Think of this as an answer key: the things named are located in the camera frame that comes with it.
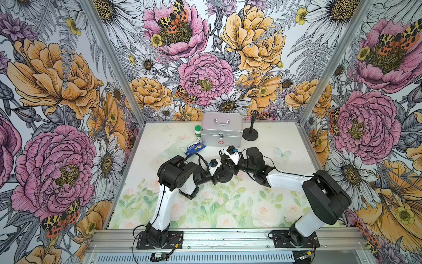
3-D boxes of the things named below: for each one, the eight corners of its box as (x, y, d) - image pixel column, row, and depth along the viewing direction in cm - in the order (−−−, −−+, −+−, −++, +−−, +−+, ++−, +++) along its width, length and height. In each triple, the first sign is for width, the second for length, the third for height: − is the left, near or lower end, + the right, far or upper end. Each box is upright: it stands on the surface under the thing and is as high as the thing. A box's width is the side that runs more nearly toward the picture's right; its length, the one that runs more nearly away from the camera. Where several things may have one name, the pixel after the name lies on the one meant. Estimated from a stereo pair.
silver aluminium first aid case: (202, 148, 110) (200, 130, 96) (204, 120, 127) (203, 101, 114) (240, 148, 110) (244, 130, 97) (237, 120, 127) (239, 101, 114)
